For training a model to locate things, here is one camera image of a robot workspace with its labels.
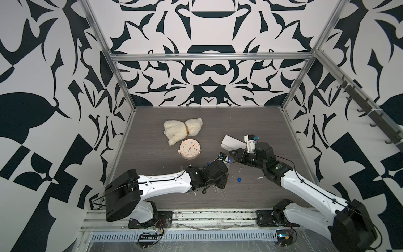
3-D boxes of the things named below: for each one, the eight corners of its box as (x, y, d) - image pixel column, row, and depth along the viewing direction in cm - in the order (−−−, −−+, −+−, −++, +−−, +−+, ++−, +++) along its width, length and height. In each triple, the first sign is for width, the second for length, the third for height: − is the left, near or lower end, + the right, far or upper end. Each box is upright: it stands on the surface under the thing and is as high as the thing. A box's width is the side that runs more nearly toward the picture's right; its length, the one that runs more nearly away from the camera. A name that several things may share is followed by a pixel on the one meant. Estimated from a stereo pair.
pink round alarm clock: (177, 159, 94) (177, 157, 92) (179, 140, 103) (179, 138, 101) (200, 159, 94) (200, 157, 93) (200, 141, 103) (200, 138, 101)
